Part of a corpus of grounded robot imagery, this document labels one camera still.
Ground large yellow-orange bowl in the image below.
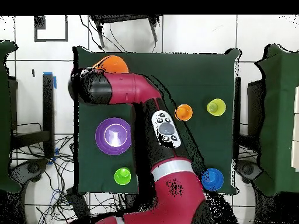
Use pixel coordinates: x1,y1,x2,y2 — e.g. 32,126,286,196
92,55,130,74

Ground orange cup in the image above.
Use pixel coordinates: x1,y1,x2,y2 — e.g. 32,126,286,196
174,104,194,122

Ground purple bowl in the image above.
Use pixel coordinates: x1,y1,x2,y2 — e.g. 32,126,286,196
95,117,133,156

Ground green cup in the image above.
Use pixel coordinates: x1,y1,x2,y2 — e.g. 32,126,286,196
113,167,132,186

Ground yellow cup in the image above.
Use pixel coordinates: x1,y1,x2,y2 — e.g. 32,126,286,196
206,98,227,117

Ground dark green tablecloth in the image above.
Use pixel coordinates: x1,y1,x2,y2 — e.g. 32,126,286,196
72,45,241,195

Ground blue bowl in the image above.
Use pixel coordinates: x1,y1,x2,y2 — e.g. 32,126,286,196
200,167,225,192

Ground blue tape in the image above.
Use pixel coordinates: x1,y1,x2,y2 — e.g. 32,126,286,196
43,71,58,89

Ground black power strip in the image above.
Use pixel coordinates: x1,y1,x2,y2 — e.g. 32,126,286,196
66,187,91,221

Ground green cloth side table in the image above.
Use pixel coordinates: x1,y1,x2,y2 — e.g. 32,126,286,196
254,43,299,197
0,40,22,194

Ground white boxes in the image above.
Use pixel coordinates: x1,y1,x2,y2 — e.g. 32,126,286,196
290,85,299,173

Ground black desk frame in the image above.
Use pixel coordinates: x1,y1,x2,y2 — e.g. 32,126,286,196
10,73,56,159

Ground tangle of cables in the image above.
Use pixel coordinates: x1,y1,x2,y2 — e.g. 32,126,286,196
10,122,127,224

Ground black square floor frame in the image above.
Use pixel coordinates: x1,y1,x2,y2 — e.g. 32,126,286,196
34,15,69,43

